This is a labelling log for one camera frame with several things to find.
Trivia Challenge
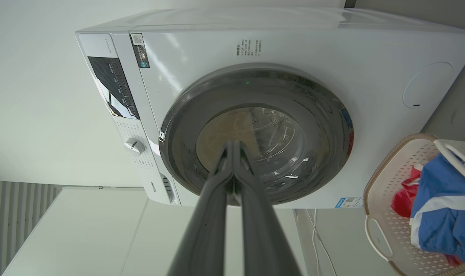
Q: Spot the blue energy label sticker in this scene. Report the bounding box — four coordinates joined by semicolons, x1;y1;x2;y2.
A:
335;197;364;209

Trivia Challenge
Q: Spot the steel washing machine drum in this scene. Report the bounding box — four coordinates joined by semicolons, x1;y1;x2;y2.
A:
196;107;306;181

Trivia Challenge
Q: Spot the red garment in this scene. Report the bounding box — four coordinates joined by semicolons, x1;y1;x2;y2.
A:
390;166;463;267

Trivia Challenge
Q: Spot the black control display panel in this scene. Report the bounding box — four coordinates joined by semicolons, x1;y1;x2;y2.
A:
88;57;140;120

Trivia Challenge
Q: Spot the white front-load washing machine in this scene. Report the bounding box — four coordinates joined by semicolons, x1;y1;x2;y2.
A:
75;8;465;209

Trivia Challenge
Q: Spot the washer door glass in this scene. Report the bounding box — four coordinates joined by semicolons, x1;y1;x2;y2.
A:
159;63;354;206

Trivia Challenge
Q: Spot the white control knob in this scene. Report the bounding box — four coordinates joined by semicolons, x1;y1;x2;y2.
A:
124;138;146;156

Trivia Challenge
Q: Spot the white power cord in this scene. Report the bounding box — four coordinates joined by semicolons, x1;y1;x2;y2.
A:
305;209;338;276

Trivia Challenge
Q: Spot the round white filter cover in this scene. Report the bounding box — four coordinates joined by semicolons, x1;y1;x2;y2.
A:
403;62;455;109

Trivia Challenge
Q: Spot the blue garment with white stripe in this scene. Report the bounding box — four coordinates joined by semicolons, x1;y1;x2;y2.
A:
410;153;465;263

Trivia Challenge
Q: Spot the beige perforated laundry basket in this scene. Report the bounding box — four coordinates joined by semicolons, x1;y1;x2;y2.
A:
363;133;465;276

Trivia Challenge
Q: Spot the black QR code sticker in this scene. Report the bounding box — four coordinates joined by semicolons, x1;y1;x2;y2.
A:
130;33;150;69

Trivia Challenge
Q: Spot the white cabinet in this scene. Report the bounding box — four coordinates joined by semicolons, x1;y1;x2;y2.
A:
1;187;306;276

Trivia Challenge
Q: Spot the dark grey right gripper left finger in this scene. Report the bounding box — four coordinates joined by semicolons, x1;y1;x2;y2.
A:
167;141;233;276

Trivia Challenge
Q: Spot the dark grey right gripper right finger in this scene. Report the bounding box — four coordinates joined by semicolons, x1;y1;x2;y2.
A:
233;141;302;276

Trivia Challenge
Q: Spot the white slatted panel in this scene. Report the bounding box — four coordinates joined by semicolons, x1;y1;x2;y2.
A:
0;181;62;276

